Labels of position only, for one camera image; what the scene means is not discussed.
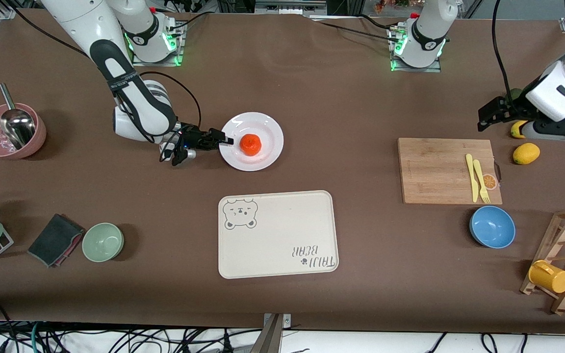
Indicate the yellow lemon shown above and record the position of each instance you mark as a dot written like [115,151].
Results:
[526,153]
[518,131]

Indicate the metal mount bracket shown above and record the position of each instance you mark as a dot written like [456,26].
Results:
[272,338]

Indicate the white round plate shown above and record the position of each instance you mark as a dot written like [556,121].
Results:
[263,122]

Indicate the cream tray with bear print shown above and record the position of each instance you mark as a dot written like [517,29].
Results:
[282,230]

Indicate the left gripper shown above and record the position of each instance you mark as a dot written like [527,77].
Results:
[509,111]

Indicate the yellow mug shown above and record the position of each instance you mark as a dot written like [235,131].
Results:
[552,278]

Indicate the metal ladle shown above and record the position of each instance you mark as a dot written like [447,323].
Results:
[17,127]

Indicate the pale green bowl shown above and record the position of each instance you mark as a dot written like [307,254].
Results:
[103,242]

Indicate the dark grey folded cloth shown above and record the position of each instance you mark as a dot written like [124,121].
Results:
[54,240]

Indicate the orange slice disc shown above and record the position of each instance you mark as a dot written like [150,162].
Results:
[490,182]

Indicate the yellow plastic fork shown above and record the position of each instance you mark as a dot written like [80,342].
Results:
[485,195]

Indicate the wooden cutting board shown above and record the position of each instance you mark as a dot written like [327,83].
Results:
[434,171]

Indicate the dark green lime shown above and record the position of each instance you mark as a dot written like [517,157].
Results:
[515,93]

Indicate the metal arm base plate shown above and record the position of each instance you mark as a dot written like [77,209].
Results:
[177,54]
[432,68]

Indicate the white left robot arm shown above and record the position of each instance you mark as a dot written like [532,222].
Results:
[424,34]

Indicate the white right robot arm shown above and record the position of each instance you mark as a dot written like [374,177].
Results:
[81,19]

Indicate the yellow plastic knife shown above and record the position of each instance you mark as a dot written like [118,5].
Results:
[474,189]

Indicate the orange mandarin fruit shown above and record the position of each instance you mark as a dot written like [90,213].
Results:
[251,144]

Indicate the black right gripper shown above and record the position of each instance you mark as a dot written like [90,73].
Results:
[193,137]

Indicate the blue bowl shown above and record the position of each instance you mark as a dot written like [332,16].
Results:
[492,226]

